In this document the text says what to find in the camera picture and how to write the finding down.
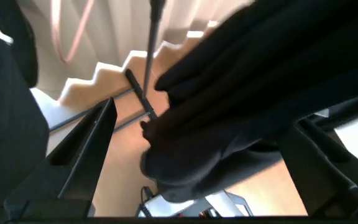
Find black clothes rack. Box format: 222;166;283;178
48;0;167;133

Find black shorts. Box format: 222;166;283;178
0;0;50;208

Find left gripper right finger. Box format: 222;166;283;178
277;119;358;218

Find pink clothes hanger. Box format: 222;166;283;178
50;0;96;65

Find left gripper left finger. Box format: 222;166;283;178
4;96;118;218

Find black garment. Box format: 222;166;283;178
140;0;358;203

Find beige curtain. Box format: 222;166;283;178
16;0;254;101

